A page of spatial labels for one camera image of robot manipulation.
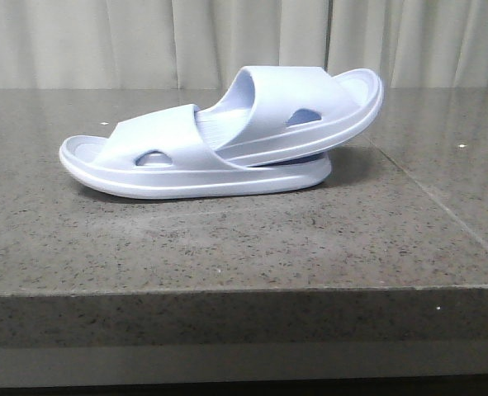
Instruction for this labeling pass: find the beige pleated curtain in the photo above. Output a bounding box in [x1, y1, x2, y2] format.
[0, 1, 488, 89]

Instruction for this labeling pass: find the light blue slipper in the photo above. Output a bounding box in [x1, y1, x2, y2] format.
[59, 105, 332, 200]
[195, 66, 384, 167]

